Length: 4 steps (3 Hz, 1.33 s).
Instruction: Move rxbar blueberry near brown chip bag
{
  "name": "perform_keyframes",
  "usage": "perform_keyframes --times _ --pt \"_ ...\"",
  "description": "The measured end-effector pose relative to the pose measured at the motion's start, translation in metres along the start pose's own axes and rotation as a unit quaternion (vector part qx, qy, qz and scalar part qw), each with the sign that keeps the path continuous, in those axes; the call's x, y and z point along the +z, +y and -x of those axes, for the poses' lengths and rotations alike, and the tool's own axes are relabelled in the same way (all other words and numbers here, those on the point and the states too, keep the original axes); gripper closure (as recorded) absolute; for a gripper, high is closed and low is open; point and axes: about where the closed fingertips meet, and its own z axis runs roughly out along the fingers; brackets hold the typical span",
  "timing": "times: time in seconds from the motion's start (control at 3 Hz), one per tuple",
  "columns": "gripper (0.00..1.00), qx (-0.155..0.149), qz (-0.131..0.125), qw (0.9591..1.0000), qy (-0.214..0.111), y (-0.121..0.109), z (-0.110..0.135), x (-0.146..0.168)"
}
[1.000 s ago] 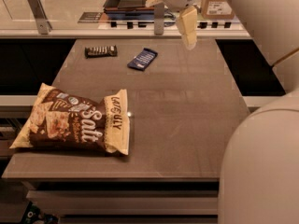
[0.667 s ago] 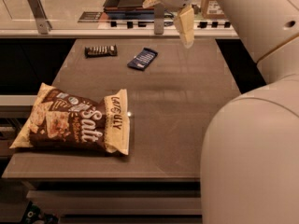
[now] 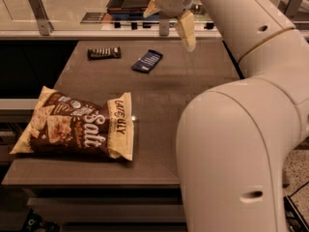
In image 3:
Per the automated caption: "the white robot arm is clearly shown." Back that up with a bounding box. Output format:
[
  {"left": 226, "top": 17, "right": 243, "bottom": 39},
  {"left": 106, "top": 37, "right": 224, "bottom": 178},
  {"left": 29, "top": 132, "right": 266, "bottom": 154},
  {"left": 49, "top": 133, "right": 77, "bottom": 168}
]
[{"left": 145, "top": 0, "right": 309, "bottom": 232}]

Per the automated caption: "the right metal glass bracket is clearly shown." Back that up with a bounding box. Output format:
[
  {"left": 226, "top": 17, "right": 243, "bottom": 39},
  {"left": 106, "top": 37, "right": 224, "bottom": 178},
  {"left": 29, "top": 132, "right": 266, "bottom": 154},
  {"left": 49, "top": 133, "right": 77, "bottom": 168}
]
[{"left": 285, "top": 0, "right": 302, "bottom": 19}]

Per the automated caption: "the left metal glass bracket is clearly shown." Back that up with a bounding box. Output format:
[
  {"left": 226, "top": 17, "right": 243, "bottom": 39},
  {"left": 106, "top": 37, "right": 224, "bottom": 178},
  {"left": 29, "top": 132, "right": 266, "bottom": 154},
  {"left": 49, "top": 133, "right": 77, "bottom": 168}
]
[{"left": 28, "top": 0, "right": 53, "bottom": 36}]

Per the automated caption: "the black device on floor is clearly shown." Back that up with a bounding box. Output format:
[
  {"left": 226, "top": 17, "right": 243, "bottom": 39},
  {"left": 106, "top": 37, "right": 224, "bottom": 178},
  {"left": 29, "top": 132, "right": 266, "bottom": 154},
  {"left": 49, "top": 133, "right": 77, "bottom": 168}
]
[{"left": 284, "top": 196, "right": 309, "bottom": 232}]

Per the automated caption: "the black snack bar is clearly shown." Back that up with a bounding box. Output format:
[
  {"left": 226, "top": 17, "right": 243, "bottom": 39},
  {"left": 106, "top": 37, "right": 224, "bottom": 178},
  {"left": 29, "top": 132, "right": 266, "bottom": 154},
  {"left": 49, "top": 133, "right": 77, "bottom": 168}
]
[{"left": 87, "top": 47, "right": 122, "bottom": 60}]

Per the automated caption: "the brown chip bag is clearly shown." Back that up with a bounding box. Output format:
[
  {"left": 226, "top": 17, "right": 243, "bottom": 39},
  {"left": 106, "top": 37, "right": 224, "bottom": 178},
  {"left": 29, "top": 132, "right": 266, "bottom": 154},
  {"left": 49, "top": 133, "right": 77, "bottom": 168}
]
[{"left": 11, "top": 87, "right": 134, "bottom": 160}]

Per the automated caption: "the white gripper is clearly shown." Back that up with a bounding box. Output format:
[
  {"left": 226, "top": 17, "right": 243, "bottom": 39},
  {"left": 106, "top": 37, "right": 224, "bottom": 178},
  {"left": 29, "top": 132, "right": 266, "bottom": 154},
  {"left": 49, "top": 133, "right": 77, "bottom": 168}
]
[{"left": 143, "top": 0, "right": 196, "bottom": 52}]

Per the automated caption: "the middle metal glass bracket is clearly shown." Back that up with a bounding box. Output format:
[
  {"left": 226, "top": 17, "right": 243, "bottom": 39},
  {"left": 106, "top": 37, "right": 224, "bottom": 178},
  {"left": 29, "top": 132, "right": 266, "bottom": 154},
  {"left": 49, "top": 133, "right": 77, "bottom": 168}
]
[{"left": 159, "top": 14, "right": 170, "bottom": 36}]

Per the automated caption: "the metal glass bracket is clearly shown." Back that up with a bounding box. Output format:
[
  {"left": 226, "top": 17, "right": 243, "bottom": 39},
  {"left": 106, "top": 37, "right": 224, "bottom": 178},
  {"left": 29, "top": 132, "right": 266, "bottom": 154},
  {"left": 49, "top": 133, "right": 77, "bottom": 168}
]
[
  {"left": 285, "top": 0, "right": 302, "bottom": 19},
  {"left": 28, "top": 0, "right": 53, "bottom": 36},
  {"left": 159, "top": 14, "right": 170, "bottom": 36}
]

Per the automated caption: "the blue rxbar blueberry bar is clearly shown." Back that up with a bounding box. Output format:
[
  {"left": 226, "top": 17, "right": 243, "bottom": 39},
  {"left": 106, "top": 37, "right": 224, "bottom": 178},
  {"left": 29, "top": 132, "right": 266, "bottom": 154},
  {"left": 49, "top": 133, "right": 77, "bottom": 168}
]
[{"left": 131, "top": 49, "right": 163, "bottom": 73}]

